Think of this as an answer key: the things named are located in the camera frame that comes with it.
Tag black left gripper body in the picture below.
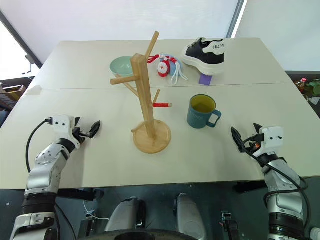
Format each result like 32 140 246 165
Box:
71 126 93 145

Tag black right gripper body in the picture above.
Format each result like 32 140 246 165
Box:
239 134 262 155

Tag wooden mug tree stand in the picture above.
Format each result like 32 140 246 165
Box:
109 30 174 155

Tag teal mug with yellow inside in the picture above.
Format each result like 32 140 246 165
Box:
186 94 223 130

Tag bottle with red cap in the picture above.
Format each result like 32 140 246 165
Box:
295 77 310 95

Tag purple block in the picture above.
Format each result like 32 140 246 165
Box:
198 73 214 86

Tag light green bowl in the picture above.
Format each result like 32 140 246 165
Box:
109 56 137 78

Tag red marker pen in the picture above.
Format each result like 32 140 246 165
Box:
152 101 173 109

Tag brown cardboard boxes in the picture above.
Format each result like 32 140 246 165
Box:
0 79 34 112

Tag green plant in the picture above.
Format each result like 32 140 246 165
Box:
305 78 320 96

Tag silver robot leg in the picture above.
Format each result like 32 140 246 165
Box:
103 196 147 233
173 192 209 233

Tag red white knit doll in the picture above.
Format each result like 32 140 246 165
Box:
156 59 172 79

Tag black and white sneaker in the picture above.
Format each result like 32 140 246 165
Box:
179 37 227 76

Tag black diagonal beam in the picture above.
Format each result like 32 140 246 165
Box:
0 8 44 70

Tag grey diagonal pole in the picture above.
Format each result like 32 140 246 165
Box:
225 0 246 39

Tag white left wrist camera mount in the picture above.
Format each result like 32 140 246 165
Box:
50 114 82 149

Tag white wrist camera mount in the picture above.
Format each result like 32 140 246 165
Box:
258 126 285 156
50 114 82 149

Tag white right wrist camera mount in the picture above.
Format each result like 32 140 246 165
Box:
258 126 285 156

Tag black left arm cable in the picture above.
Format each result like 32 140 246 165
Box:
25 117 55 174

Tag black table bracket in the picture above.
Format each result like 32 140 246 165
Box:
57 188 104 202

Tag thin white cable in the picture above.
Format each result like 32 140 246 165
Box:
83 199 111 222

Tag white cord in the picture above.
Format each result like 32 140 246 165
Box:
170 61 189 86

